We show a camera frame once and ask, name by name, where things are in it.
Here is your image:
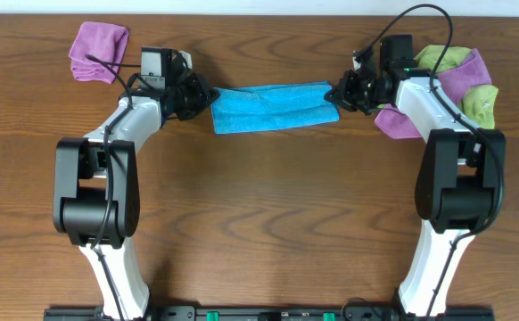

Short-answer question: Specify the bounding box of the folded purple cloth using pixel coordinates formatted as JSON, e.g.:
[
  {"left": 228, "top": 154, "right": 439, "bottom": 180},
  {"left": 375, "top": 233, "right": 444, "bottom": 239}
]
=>
[{"left": 69, "top": 21, "right": 129, "bottom": 84}]

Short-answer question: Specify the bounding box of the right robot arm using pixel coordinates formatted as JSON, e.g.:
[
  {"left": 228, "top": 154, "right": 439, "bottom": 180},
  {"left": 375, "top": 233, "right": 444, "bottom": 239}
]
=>
[{"left": 325, "top": 45, "right": 506, "bottom": 320}]

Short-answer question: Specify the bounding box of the crumpled purple cloth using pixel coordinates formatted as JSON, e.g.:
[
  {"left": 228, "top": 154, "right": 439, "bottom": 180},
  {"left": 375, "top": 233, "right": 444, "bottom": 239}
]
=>
[{"left": 375, "top": 45, "right": 498, "bottom": 139}]

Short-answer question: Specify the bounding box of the crumpled green cloth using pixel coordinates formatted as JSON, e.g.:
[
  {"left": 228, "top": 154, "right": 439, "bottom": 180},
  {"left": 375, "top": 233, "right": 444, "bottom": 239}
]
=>
[{"left": 436, "top": 46, "right": 498, "bottom": 129}]

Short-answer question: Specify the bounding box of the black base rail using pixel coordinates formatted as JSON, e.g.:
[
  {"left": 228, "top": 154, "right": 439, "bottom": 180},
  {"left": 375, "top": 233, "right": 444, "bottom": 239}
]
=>
[{"left": 43, "top": 306, "right": 495, "bottom": 321}]

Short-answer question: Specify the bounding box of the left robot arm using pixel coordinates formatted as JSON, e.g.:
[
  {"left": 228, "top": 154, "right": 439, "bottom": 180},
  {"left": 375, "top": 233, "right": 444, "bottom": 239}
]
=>
[{"left": 44, "top": 47, "right": 219, "bottom": 320}]

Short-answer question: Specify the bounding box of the blue microfiber cloth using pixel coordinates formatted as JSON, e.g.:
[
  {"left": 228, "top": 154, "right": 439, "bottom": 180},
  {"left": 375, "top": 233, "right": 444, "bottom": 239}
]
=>
[{"left": 211, "top": 81, "right": 340, "bottom": 135}]

